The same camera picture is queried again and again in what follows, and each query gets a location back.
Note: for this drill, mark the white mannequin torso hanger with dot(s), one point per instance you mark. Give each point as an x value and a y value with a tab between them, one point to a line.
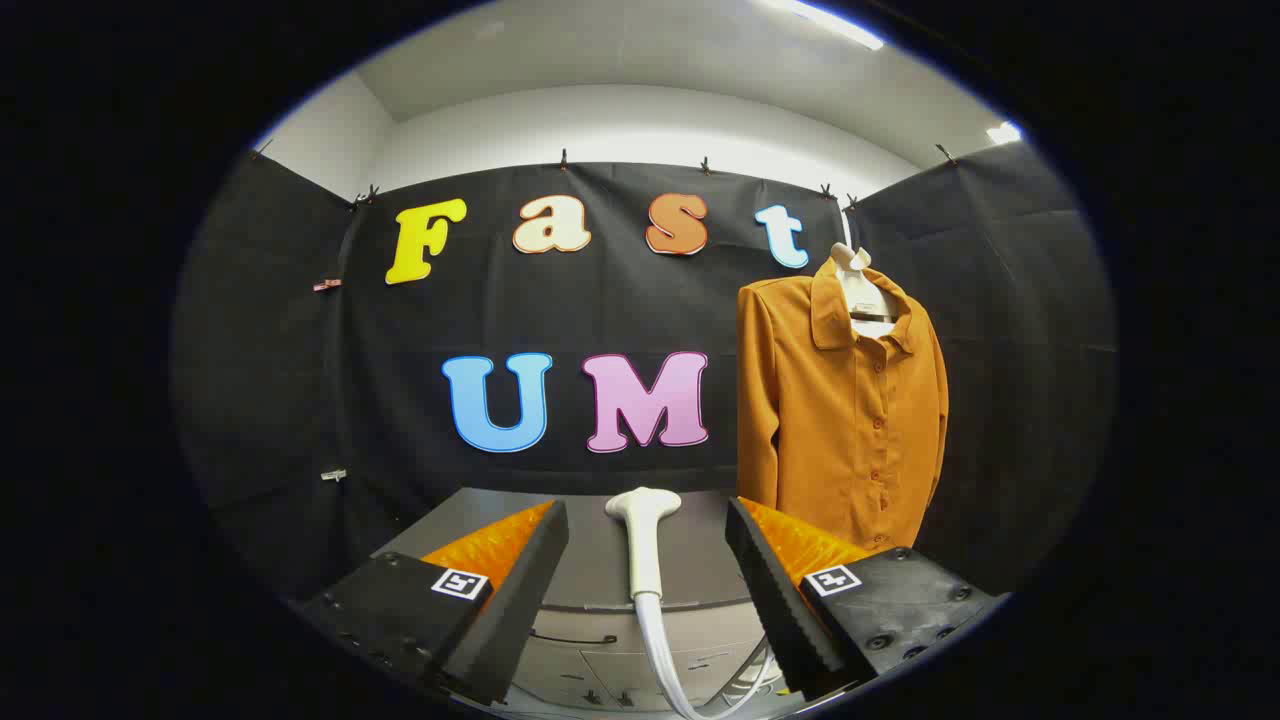
862	292

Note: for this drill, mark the small ceiling light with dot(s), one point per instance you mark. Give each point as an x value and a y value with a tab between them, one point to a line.
1003	132

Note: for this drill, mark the orange button shirt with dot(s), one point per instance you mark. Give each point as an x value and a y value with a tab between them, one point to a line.
830	430

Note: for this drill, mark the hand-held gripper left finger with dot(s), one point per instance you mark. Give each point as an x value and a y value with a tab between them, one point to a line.
520	590

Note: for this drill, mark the row of black clips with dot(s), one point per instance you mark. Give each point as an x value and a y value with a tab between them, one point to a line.
563	158

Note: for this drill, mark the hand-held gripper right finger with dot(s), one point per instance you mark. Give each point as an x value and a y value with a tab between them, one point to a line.
775	590

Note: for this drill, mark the long ceiling light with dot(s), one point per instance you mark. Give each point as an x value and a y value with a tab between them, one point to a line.
835	25

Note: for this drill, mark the black backdrop cloth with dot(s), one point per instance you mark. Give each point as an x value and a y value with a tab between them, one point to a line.
600	300

